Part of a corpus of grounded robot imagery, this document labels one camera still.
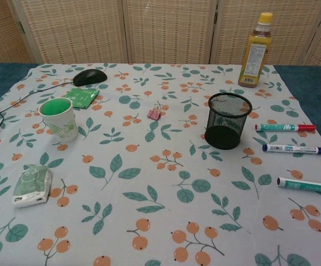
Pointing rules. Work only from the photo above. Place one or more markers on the red-capped marker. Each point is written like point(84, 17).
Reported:
point(285, 127)

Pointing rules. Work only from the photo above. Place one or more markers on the blue-capped marker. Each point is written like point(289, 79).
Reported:
point(296, 149)

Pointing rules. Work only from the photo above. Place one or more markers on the black capped marker pen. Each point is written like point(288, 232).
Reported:
point(307, 186)

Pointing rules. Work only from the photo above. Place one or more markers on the black mesh pen holder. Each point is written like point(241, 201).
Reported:
point(227, 130)

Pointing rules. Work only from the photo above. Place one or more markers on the pink binder clip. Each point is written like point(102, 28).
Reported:
point(155, 114)

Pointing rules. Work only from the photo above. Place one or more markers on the floral leaf and fruit tablecloth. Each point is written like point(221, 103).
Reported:
point(149, 194)

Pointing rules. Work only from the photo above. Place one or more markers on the green foil sachet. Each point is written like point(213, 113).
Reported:
point(80, 97)

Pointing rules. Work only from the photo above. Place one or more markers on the black computer mouse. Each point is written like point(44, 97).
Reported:
point(90, 76)

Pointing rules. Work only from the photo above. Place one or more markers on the white paper cup green inside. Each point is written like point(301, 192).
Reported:
point(62, 124)

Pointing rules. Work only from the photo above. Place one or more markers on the woven folding screen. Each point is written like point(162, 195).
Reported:
point(166, 30)

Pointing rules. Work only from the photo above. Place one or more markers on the yellow capped drink bottle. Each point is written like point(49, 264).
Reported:
point(255, 55)

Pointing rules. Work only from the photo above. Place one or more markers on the green white tissue pack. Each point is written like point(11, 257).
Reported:
point(31, 187)

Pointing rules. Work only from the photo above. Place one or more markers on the teal blue table cover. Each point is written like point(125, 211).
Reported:
point(0, 80)

